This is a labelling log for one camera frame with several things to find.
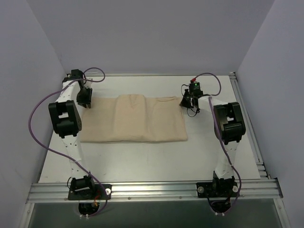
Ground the beige cloth wrap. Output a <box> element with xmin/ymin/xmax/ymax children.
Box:
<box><xmin>80</xmin><ymin>94</ymin><xmax>188</xmax><ymax>143</ymax></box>

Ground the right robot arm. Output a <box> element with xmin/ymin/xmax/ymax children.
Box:
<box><xmin>180</xmin><ymin>79</ymin><xmax>246</xmax><ymax>196</ymax></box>

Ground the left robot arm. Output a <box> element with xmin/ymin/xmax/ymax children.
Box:
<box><xmin>48</xmin><ymin>69</ymin><xmax>96</xmax><ymax>199</ymax></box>

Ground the right black thin cable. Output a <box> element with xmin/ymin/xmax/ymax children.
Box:
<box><xmin>180</xmin><ymin>83</ymin><xmax>201</xmax><ymax>118</ymax></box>

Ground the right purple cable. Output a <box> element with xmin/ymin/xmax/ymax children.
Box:
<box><xmin>190</xmin><ymin>72</ymin><xmax>242</xmax><ymax>217</ymax></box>

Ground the purple cable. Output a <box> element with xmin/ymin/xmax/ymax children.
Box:
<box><xmin>190</xmin><ymin>72</ymin><xmax>242</xmax><ymax>217</ymax></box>
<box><xmin>28</xmin><ymin>67</ymin><xmax>108</xmax><ymax>217</ymax></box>

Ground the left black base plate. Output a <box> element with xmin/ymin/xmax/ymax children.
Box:
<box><xmin>67</xmin><ymin>184</ymin><xmax>112</xmax><ymax>200</ymax></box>

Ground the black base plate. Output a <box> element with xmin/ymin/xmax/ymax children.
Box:
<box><xmin>196</xmin><ymin>182</ymin><xmax>238</xmax><ymax>198</ymax></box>
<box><xmin>67</xmin><ymin>184</ymin><xmax>112</xmax><ymax>200</ymax></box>

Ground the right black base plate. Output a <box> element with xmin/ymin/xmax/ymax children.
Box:
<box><xmin>196</xmin><ymin>182</ymin><xmax>238</xmax><ymax>198</ymax></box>

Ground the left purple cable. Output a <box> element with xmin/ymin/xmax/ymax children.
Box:
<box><xmin>28</xmin><ymin>67</ymin><xmax>108</xmax><ymax>217</ymax></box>

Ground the aluminium frame rail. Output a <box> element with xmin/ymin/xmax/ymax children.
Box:
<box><xmin>26</xmin><ymin>179</ymin><xmax>283</xmax><ymax>203</ymax></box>

